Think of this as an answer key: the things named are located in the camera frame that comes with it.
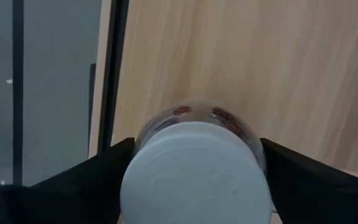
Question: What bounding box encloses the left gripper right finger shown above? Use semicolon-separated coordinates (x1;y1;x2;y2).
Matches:
261;138;358;224

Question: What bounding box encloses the black floor tape strip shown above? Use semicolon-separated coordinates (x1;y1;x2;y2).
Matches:
12;0;24;186

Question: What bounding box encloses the black aluminium table frame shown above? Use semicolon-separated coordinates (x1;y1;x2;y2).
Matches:
97;0;131;154

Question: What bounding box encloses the clear gummy bottle white cap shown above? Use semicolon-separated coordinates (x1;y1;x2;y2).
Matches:
119;99;275;224

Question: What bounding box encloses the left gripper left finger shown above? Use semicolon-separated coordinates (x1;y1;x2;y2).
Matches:
0;137;135;224

